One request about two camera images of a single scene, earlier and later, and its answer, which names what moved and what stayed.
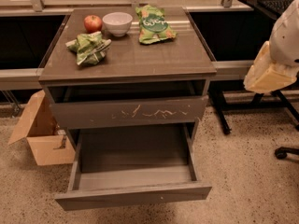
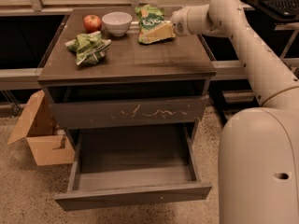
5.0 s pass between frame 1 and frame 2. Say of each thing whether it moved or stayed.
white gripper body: moved
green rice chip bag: stayed
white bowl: stayed
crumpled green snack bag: stayed
